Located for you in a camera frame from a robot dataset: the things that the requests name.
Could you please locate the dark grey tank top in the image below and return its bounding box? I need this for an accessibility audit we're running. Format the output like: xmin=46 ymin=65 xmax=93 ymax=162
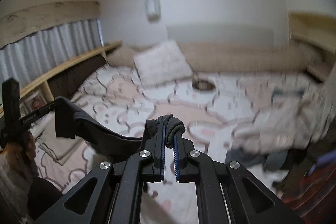
xmin=55 ymin=97 xmax=186 ymax=159

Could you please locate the brown round item on bed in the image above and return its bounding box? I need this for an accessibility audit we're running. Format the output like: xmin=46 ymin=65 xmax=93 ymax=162
xmin=192 ymin=79 xmax=216 ymax=92

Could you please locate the cartoon bear bed sheet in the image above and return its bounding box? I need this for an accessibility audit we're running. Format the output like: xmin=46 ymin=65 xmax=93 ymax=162
xmin=33 ymin=65 xmax=303 ymax=223

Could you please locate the pile of light clothes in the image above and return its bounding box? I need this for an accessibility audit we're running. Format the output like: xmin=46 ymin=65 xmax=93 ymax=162
xmin=232 ymin=74 xmax=335 ymax=154

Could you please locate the white fluffy pillow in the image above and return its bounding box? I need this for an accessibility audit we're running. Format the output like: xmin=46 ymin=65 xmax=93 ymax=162
xmin=133 ymin=40 xmax=193 ymax=87

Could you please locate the beige long bolster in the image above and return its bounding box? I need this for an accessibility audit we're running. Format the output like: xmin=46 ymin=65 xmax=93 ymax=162
xmin=107 ymin=42 xmax=322 ymax=73

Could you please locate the white wall device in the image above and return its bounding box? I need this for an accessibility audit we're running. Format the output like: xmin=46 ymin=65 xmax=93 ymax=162
xmin=145 ymin=0 xmax=161 ymax=22

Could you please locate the folded beige cloth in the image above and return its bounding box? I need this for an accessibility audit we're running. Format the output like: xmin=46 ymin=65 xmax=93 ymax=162
xmin=35 ymin=118 xmax=83 ymax=165

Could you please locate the wooden headboard shelf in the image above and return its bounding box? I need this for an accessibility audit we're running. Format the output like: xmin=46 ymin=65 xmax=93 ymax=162
xmin=20 ymin=41 xmax=122 ymax=113

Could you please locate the grey curtain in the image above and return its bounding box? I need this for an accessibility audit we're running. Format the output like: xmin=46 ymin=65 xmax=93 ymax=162
xmin=1 ymin=19 xmax=102 ymax=87

